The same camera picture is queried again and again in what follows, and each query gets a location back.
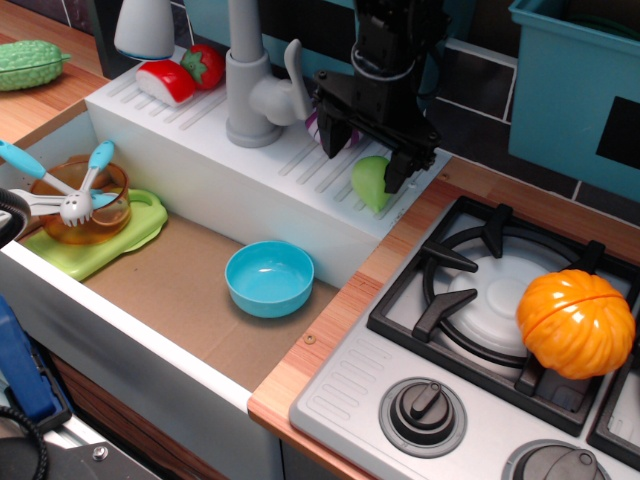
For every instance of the blue handled white spatula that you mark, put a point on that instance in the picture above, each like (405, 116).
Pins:
(44, 204)

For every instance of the green toy bitter gourd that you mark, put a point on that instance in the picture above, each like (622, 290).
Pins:
(27, 64)

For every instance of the white toy sink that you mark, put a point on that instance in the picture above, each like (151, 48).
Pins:
(156, 329)

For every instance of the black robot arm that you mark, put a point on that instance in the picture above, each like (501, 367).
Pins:
(396, 38)

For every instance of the blue handled pasta spoon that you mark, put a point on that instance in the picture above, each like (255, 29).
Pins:
(77, 207)

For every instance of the blue black device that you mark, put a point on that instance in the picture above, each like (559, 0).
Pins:
(32, 388)

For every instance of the teal box behind faucet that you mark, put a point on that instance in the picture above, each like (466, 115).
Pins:
(326, 29)

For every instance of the teal plastic bin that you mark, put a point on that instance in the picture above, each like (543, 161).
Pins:
(576, 99)

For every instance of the purple white toy onion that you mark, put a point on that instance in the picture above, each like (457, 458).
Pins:
(312, 127)

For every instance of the green cutting board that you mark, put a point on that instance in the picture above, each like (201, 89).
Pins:
(148, 217)

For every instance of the blue plastic bowl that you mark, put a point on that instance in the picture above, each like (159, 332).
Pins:
(270, 279)

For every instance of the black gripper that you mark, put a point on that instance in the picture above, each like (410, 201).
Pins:
(387, 111)

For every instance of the black stove grate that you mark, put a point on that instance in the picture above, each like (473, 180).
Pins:
(454, 305)

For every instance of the grey toy faucet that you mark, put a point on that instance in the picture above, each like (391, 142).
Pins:
(260, 105)

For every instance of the grey stove knob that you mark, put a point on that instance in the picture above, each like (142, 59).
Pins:
(422, 418)
(551, 459)

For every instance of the red white toy apple slice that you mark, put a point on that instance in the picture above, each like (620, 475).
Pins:
(165, 81)

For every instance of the green toy pear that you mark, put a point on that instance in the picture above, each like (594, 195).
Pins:
(368, 182)

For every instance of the silver toy stove top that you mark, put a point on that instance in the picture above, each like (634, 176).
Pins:
(339, 409)

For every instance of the orange toy pumpkin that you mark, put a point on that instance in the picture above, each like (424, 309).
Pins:
(576, 324)

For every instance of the red toy tomato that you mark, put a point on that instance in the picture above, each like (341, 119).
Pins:
(205, 65)

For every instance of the orange transparent pot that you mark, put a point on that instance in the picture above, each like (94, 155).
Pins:
(106, 221)

